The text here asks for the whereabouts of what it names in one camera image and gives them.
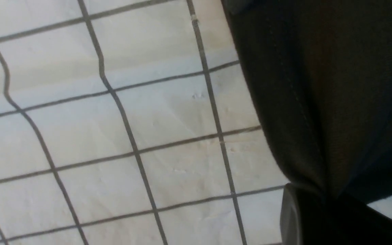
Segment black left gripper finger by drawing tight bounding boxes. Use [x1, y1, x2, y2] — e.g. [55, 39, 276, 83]
[280, 183, 392, 245]

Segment gray long-sleeved shirt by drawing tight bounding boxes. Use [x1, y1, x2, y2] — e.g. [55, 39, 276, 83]
[224, 0, 392, 203]

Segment white grid tablecloth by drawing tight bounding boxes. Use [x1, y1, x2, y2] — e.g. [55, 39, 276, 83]
[0, 0, 392, 245]

